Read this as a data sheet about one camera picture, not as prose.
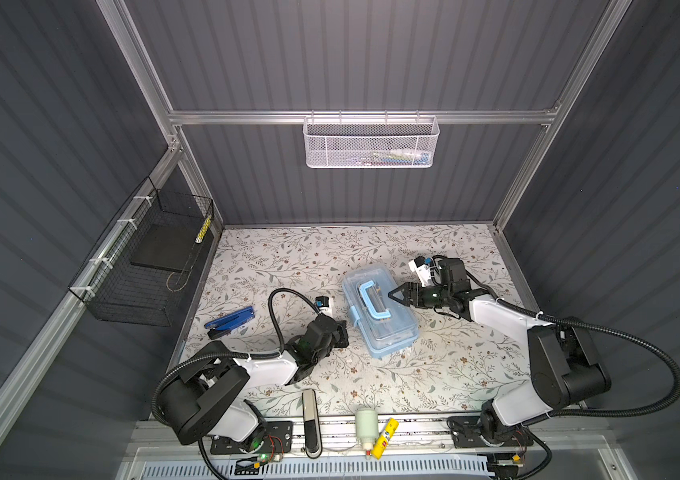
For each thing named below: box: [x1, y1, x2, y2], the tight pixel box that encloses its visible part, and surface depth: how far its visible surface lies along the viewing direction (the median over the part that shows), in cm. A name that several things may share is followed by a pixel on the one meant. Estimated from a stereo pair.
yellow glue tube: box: [372, 418, 400, 460], surface depth 73 cm
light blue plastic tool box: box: [342, 263, 420, 359], surface depth 86 cm
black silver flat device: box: [301, 388, 323, 459], surface depth 74 cm
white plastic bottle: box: [355, 409, 378, 459], surface depth 71 cm
